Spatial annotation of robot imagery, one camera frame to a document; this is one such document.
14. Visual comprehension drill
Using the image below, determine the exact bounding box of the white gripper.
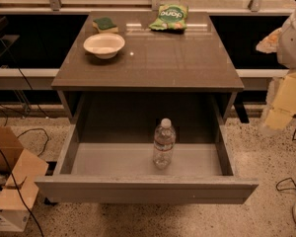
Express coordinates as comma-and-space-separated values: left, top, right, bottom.
256, 10, 296, 136

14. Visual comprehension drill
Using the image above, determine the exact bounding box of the clear plastic water bottle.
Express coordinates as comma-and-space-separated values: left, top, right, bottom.
153, 118, 177, 170

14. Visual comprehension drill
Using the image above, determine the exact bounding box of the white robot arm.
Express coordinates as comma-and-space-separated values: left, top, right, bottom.
256, 9, 296, 135

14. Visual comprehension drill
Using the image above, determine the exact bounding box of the grey cabinet with counter top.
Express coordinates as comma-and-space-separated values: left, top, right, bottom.
52, 11, 244, 118

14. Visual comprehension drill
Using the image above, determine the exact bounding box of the open grey top drawer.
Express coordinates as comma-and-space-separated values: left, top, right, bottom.
35, 92, 259, 205

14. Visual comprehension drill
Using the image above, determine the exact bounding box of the green chip bag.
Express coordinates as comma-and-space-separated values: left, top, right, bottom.
149, 4, 188, 31

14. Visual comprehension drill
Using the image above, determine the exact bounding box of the white bowl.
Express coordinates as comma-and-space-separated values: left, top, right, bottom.
83, 33, 125, 59

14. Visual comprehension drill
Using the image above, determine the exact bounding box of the green yellow sponge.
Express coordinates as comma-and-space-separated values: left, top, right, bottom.
93, 17, 118, 34

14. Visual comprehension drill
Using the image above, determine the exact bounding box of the brown cardboard box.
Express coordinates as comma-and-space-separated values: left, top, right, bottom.
0, 126, 48, 232

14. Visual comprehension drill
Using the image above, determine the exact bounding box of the black cable on left floor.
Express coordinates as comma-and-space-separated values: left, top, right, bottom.
0, 33, 51, 237

